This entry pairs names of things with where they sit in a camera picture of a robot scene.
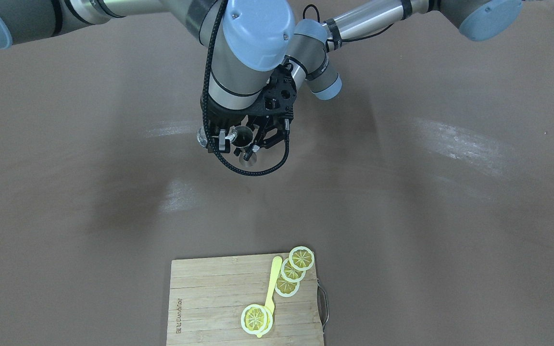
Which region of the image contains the clear glass cup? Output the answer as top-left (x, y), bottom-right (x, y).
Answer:
top-left (196, 127), bottom-right (211, 149)

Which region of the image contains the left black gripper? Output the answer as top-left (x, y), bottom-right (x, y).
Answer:
top-left (253, 67), bottom-right (297, 150)

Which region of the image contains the lemon slice near spoon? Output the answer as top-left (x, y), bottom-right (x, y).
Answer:
top-left (275, 276), bottom-right (301, 297)

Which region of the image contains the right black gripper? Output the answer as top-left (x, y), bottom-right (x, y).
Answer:
top-left (202, 99), bottom-right (254, 153)

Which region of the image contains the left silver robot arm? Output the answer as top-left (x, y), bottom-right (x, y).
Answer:
top-left (248, 0), bottom-right (523, 153)

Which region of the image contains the lemon slice on spoon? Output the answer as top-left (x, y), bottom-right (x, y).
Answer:
top-left (240, 304), bottom-right (274, 338)

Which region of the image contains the wooden cutting board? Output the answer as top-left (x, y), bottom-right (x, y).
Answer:
top-left (165, 254), bottom-right (327, 346)

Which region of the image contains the steel measuring jigger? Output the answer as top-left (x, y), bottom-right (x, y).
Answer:
top-left (230, 125), bottom-right (257, 167)

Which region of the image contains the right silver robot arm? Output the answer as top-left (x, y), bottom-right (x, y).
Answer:
top-left (0, 0), bottom-right (295, 156)

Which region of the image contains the yellow plastic spoon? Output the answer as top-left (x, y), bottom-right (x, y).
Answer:
top-left (257, 256), bottom-right (283, 339)

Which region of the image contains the lemon slice end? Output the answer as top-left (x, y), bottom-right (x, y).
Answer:
top-left (289, 246), bottom-right (315, 271)

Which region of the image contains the lemon slice middle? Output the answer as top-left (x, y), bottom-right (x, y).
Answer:
top-left (280, 259), bottom-right (306, 284)

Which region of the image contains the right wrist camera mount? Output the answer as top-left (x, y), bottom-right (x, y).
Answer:
top-left (248, 65), bottom-right (285, 120)

